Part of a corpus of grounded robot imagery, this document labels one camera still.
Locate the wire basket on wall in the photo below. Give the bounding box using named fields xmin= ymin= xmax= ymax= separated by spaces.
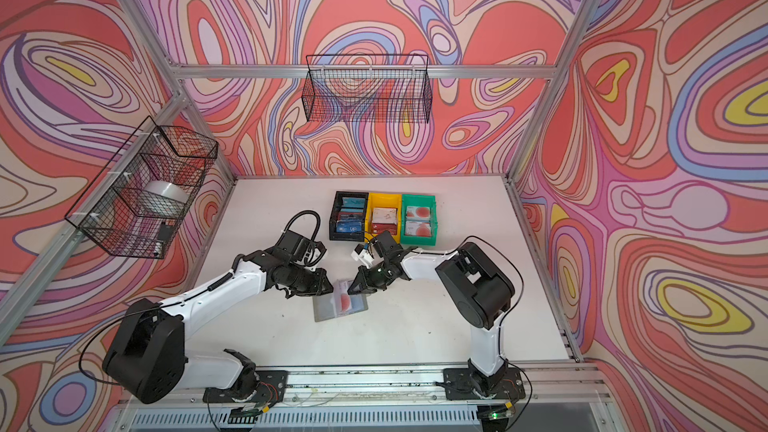
xmin=301 ymin=53 xmax=433 ymax=124
xmin=65 ymin=117 xmax=219 ymax=260

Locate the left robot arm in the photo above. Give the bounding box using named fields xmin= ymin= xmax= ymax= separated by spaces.
xmin=102 ymin=230 xmax=333 ymax=404

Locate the wire basket on back wall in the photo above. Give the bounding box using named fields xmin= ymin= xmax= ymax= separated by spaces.
xmin=301 ymin=53 xmax=433 ymax=124

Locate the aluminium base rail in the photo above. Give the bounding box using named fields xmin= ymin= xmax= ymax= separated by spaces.
xmin=101 ymin=361 xmax=627 ymax=431

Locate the april card from holder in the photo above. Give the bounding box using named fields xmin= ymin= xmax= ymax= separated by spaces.
xmin=333 ymin=293 xmax=356 ymax=317

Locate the grey leather card holder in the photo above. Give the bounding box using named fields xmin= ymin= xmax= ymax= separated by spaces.
xmin=312 ymin=280 xmax=368 ymax=323

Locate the wire basket on left wall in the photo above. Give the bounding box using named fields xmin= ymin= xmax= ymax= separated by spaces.
xmin=65 ymin=117 xmax=219 ymax=260

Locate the april card stack far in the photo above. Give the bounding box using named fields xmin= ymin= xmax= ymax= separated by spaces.
xmin=405 ymin=205 xmax=432 ymax=222

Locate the yellow plastic bin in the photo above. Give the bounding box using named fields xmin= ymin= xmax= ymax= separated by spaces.
xmin=364 ymin=193 xmax=402 ymax=243

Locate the white roll in basket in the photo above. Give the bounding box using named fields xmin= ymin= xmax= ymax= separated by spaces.
xmin=139 ymin=180 xmax=189 ymax=218

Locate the green plastic bin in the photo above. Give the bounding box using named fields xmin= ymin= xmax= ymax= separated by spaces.
xmin=400 ymin=194 xmax=438 ymax=247

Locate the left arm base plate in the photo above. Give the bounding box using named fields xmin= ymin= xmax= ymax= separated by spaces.
xmin=203 ymin=369 xmax=289 ymax=407

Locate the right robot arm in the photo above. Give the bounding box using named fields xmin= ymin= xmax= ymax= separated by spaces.
xmin=347 ymin=232 xmax=516 ymax=401

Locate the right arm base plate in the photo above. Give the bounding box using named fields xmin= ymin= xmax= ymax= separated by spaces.
xmin=439 ymin=366 xmax=527 ymax=403

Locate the red VIP card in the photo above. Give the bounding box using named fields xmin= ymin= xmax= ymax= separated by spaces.
xmin=371 ymin=222 xmax=399 ymax=236

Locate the black plastic bin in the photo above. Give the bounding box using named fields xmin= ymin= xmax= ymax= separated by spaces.
xmin=329 ymin=191 xmax=369 ymax=242

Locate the aluminium frame post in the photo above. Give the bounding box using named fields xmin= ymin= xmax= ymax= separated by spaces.
xmin=506 ymin=0 xmax=625 ymax=184

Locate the blue VIP card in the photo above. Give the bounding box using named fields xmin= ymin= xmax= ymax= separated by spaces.
xmin=335 ymin=220 xmax=364 ymax=235

